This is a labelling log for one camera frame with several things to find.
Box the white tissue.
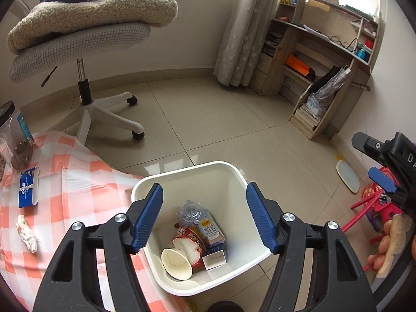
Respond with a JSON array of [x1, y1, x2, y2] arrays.
[[16, 214, 38, 254]]

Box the clear jar with chestnuts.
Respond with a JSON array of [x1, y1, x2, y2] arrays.
[[0, 101, 35, 171]]

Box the small blue snack box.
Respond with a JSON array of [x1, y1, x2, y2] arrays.
[[18, 167, 40, 209]]

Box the white oval scale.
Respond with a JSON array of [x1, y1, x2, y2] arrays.
[[336, 160, 360, 194]]

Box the nut jar purple label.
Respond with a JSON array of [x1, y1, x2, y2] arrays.
[[0, 139, 6, 180]]

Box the clear plastic water bottle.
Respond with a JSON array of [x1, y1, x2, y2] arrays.
[[178, 200, 204, 227]]

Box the checkered orange white tablecloth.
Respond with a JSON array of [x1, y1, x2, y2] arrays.
[[0, 131, 193, 312]]

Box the beige fleece blanket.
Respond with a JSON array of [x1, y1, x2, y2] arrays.
[[6, 0, 178, 55]]

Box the wooden desk shelf unit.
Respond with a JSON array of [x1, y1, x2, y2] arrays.
[[250, 0, 380, 139]]

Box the white trash bin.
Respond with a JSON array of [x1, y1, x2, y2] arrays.
[[131, 161, 271, 296]]

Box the red plastic stool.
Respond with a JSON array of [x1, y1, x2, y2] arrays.
[[342, 181, 403, 244]]

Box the white paper cup green leaves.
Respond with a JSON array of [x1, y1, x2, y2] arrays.
[[161, 249, 192, 281]]

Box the dark blue carton box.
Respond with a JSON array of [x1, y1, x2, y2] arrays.
[[202, 244, 227, 270]]

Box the right beige curtain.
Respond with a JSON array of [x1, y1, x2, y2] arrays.
[[214, 0, 278, 87]]

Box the milk carton light blue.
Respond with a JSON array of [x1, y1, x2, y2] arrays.
[[196, 209, 226, 248]]

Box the right hand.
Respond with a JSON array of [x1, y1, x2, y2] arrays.
[[367, 213, 414, 278]]

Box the red noodle package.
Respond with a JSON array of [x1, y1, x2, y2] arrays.
[[172, 225, 206, 270]]

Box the grey office chair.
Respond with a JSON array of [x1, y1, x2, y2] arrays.
[[8, 0, 154, 145]]

